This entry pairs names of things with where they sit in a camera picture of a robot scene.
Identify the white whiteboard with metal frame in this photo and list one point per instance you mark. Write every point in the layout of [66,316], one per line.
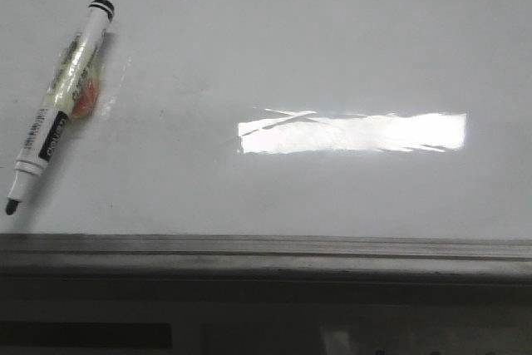
[349,139]

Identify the white black whiteboard marker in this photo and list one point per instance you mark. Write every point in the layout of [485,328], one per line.
[63,93]

